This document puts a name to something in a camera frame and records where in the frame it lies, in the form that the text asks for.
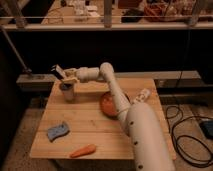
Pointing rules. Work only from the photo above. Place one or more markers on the white ceramic cup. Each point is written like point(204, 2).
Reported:
point(67, 91)

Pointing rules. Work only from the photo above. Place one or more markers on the wooden table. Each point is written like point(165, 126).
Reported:
point(87, 126)

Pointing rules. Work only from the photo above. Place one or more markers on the orange bowl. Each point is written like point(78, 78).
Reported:
point(107, 106)

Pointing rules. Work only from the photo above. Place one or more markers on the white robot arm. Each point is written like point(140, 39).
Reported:
point(137, 119)

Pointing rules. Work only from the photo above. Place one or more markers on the metal frame rail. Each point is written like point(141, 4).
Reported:
point(112, 27)

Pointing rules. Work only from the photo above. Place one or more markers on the diagonal metal strut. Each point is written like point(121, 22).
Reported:
point(26, 69)

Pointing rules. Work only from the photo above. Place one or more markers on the orange carrot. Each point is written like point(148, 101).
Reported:
point(83, 151)

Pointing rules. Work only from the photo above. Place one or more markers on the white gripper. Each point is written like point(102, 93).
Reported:
point(71, 77)

